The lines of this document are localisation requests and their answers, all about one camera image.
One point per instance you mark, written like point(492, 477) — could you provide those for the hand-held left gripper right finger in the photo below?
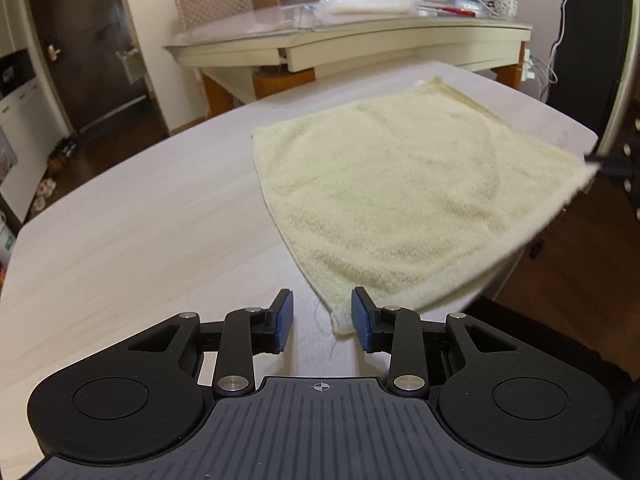
point(361, 322)

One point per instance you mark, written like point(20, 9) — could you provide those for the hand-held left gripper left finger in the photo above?
point(283, 322)

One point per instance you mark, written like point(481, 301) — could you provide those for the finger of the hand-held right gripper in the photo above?
point(612, 164)

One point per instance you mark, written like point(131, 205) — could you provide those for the pale yellow towel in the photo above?
point(400, 185)

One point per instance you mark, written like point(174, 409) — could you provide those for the black cabinet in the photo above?
point(590, 50)

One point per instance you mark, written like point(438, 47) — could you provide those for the white power strip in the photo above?
point(527, 65)

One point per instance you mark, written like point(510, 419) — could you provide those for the patterned ceramic bowl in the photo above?
point(504, 5)

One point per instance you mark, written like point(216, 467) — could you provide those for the red scissors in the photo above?
point(457, 9)

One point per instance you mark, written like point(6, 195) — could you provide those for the white slippers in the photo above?
point(44, 194)

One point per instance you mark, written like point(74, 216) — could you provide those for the dark shoes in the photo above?
point(62, 152)

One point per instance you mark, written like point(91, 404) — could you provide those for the patterned chair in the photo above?
point(212, 7)

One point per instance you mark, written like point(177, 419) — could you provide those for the white cupboard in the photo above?
point(20, 135)

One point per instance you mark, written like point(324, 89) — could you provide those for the dark wooden door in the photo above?
point(85, 35)

